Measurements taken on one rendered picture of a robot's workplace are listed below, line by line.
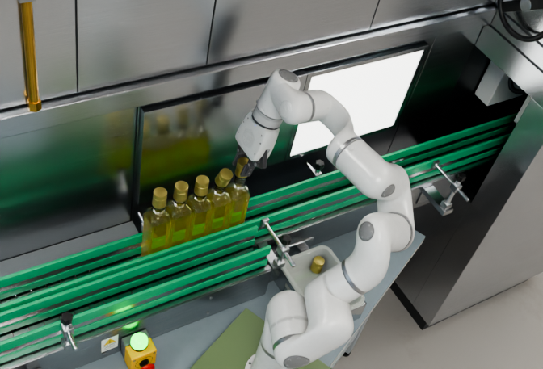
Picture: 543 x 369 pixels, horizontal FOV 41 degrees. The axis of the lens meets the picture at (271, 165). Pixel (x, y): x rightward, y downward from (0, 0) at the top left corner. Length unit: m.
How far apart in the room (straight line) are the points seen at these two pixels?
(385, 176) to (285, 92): 0.31
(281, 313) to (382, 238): 0.30
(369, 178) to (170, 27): 0.55
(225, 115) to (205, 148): 0.12
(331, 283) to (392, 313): 1.60
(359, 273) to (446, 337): 1.68
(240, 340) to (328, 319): 0.45
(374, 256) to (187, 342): 0.71
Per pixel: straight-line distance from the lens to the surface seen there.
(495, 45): 2.37
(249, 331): 1.97
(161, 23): 1.64
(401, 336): 3.11
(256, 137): 1.77
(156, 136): 1.82
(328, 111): 1.71
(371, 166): 1.55
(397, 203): 1.63
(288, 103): 1.65
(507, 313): 3.39
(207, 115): 1.85
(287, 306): 1.64
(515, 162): 2.42
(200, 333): 2.05
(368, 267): 1.52
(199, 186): 1.82
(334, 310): 1.56
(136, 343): 1.90
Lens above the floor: 2.51
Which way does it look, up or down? 45 degrees down
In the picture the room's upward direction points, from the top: 14 degrees clockwise
